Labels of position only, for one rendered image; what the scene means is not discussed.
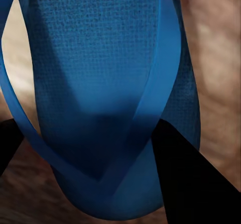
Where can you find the sandal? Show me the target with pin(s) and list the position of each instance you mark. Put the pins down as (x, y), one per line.
(105, 72)

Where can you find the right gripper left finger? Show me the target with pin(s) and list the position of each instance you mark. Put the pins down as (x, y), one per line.
(10, 139)

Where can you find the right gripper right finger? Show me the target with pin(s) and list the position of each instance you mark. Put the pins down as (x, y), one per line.
(194, 191)

